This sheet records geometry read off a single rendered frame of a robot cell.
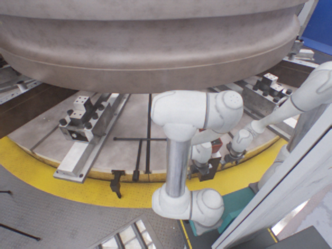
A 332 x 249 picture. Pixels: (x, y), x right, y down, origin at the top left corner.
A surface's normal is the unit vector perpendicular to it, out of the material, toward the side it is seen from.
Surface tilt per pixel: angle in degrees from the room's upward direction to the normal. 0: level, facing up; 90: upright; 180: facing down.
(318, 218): 0
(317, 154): 90
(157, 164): 0
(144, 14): 90
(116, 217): 0
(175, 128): 86
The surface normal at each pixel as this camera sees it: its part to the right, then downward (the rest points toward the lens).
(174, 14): 0.15, 0.70
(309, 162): -0.95, 0.22
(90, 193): 0.00, -0.70
